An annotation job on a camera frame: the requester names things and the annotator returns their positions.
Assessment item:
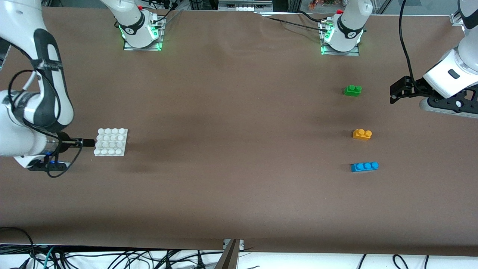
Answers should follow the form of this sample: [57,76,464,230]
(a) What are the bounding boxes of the teal floor cable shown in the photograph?
[43,246,56,269]

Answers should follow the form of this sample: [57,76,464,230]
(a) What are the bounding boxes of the white studded base plate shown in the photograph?
[93,128,128,157]

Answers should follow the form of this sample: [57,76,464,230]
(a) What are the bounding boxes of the aluminium frame post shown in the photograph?
[373,0,392,15]

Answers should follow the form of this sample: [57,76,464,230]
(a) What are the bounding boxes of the black floor cable bundle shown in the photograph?
[56,250,224,269]

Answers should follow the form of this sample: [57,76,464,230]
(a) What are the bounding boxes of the long black base cable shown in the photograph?
[261,15,329,32]

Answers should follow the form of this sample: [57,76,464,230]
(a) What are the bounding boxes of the blue three-stud block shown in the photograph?
[350,161,379,173]

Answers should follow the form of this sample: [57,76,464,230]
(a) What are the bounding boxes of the white power strip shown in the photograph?
[218,0,273,12]

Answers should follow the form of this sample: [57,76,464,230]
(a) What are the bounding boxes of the small orange red object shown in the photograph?
[309,0,336,10]

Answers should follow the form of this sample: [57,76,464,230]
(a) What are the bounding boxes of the brown table mat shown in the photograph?
[0,6,478,258]

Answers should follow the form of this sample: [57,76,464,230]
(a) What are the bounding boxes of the short black base cable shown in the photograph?
[297,9,329,23]

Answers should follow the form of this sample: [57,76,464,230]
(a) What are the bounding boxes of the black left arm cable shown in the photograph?
[398,0,416,83]

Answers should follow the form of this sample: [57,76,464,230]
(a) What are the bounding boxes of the dark frame post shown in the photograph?
[214,239,240,269]

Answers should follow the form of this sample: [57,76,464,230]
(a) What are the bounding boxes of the black looped floor cable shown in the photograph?
[0,226,36,269]

